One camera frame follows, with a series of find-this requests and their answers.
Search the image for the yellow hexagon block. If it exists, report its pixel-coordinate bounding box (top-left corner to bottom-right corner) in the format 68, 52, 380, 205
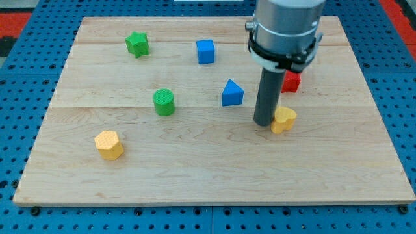
94, 131, 124, 161

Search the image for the green cylinder block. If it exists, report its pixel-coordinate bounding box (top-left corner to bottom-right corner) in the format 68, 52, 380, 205
153, 88, 176, 116

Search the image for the blue triangle block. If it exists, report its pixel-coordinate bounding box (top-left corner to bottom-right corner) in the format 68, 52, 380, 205
222, 79, 244, 107

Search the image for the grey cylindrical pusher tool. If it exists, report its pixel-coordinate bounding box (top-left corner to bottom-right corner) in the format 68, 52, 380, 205
253, 68, 285, 126

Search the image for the wooden board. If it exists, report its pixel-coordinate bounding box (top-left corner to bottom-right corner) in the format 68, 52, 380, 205
13, 16, 415, 207

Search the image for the red block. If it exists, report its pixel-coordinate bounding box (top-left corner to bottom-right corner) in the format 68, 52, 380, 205
281, 71, 302, 93

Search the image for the yellow heart block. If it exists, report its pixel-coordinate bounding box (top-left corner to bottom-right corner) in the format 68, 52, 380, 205
270, 106, 297, 134

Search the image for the green star block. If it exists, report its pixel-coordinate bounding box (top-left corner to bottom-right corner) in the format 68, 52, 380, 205
125, 31, 150, 58

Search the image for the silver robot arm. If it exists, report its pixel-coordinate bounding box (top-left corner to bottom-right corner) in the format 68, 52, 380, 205
245, 0, 326, 73

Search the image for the blue cube block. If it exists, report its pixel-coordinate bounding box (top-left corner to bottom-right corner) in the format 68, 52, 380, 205
196, 39, 215, 64

